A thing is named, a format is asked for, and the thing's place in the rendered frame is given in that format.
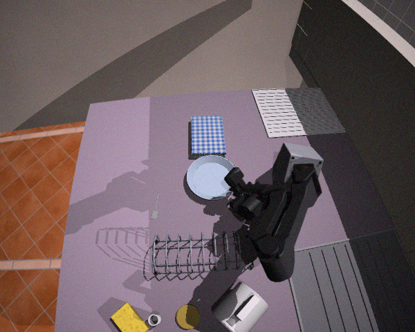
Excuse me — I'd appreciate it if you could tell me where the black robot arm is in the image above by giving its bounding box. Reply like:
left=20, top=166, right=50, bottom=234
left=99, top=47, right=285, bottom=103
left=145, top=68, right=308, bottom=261
left=230, top=163, right=322, bottom=282

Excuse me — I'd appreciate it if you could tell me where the blue checkered towel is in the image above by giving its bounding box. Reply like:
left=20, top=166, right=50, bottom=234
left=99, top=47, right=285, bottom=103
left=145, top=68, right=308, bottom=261
left=191, top=116, right=226, bottom=158

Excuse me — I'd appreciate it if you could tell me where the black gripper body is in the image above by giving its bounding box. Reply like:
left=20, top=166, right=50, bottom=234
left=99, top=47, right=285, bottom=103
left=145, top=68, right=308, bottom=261
left=224, top=167, right=260, bottom=196

